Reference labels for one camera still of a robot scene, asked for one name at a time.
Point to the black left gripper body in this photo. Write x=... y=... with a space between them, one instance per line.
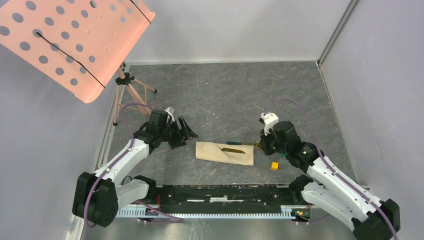
x=174 y=133

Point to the yellow cube block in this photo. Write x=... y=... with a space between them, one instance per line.
x=274 y=166

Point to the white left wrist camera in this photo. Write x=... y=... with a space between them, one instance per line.
x=170 y=116

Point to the aluminium frame rails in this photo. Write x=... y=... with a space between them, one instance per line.
x=99 y=196

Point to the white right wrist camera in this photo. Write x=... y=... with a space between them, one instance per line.
x=269 y=119

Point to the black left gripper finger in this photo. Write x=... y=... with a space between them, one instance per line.
x=185 y=130
x=178 y=140

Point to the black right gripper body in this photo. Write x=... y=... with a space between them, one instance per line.
x=270 y=145

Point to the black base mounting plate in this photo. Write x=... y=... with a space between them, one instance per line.
x=224 y=199

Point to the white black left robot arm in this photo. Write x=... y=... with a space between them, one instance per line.
x=100 y=195

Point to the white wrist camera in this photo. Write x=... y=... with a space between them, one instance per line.
x=170 y=116
x=269 y=119

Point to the pink perforated music stand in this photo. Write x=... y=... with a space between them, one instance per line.
x=78 y=44

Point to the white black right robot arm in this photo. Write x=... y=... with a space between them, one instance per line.
x=325 y=186

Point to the beige cloth napkin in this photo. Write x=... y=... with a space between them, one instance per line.
x=210 y=151

